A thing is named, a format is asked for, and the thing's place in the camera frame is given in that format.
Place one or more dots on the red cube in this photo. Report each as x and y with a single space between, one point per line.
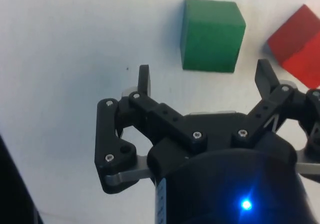
300 41

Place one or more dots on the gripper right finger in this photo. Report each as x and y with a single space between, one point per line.
272 106

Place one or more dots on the green cube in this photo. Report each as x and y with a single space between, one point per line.
210 36

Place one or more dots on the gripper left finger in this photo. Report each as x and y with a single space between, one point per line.
102 139

